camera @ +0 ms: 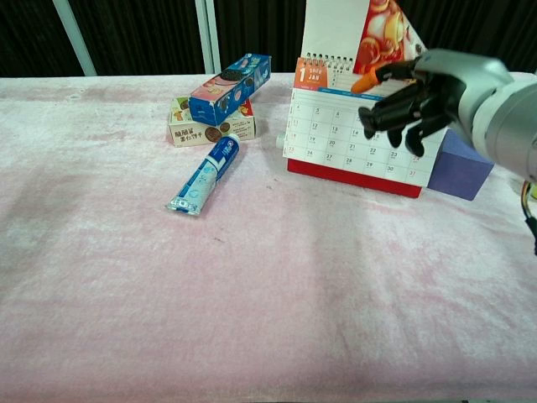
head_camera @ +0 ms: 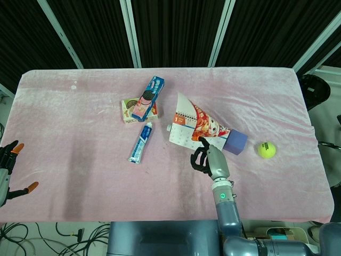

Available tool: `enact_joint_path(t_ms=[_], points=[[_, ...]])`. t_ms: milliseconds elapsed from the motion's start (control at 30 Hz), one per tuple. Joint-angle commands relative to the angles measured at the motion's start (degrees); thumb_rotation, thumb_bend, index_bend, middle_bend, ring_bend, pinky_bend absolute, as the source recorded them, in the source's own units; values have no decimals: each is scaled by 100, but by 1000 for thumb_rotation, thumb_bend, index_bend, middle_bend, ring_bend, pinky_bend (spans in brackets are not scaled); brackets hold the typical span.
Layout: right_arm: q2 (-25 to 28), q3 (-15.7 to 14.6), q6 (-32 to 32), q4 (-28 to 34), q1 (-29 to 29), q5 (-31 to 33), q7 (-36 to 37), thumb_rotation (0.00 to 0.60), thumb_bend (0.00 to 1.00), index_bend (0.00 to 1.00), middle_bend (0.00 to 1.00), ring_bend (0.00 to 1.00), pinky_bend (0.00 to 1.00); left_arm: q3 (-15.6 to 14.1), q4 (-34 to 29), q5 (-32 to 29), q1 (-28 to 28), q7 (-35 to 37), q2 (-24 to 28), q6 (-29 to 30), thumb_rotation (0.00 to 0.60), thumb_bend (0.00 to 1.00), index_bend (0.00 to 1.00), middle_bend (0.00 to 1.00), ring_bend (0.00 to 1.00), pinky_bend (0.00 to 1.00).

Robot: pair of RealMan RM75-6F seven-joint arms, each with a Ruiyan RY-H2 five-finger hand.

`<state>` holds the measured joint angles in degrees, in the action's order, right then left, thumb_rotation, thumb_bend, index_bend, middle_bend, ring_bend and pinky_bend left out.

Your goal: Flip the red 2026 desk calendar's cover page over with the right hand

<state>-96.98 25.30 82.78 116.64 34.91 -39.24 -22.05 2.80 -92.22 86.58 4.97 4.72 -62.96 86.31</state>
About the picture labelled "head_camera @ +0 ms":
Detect yellow tennis ball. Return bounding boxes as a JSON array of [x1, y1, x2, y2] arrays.
[[257, 141, 277, 159]]

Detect pink velvet tablecloth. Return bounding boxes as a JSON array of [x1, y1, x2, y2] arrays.
[[0, 67, 335, 223]]

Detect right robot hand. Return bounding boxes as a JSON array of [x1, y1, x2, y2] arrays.
[[190, 137, 231, 179]]

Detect purple foam block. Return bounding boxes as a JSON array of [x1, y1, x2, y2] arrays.
[[224, 129, 249, 156]]

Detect desk calendar with cartoon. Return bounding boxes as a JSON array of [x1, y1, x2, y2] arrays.
[[166, 92, 231, 151]]

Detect blue oreo cookie box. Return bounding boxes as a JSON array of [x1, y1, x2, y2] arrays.
[[132, 76, 166, 121]]

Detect blue white toothpaste tube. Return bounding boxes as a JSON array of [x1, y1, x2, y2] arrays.
[[127, 122, 153, 164]]

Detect flat yellow snack box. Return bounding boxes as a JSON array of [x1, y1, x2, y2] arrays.
[[121, 97, 160, 124]]

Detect black floor cables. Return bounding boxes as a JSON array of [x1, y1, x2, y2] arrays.
[[0, 221, 111, 256]]

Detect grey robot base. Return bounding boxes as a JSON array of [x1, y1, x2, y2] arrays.
[[106, 220, 223, 256]]

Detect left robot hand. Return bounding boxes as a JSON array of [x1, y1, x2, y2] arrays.
[[0, 140, 39, 207]]

